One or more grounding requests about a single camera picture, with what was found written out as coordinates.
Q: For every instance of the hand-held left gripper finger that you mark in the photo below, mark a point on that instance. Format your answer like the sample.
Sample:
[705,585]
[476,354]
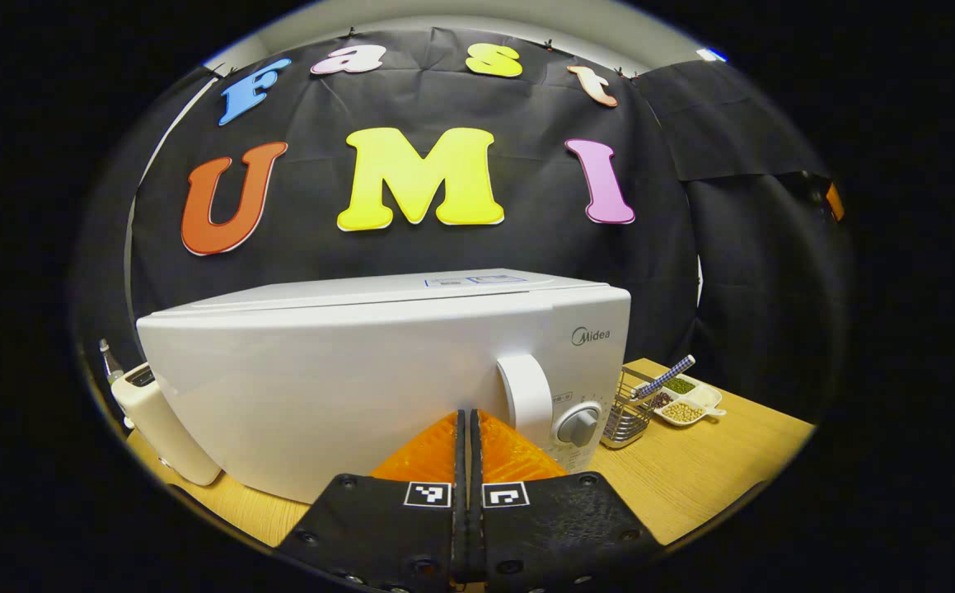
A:
[475,527]
[459,527]

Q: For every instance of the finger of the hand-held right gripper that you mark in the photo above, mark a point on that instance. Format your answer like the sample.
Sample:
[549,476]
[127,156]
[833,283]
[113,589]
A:
[835,202]

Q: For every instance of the white microwave oven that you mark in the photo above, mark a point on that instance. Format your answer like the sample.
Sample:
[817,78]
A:
[320,379]

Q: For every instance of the ceiling light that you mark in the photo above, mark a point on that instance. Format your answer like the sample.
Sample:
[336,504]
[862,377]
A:
[712,54]

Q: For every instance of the divided white bean dish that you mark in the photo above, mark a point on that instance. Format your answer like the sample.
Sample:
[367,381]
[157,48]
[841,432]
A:
[687,408]

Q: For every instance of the black backdrop cloth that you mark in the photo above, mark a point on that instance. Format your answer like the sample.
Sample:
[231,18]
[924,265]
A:
[526,247]

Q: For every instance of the white toaster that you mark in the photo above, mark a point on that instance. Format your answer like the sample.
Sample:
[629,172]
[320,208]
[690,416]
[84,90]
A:
[156,420]

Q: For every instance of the green drink bottle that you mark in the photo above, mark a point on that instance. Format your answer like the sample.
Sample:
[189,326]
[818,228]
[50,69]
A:
[108,356]

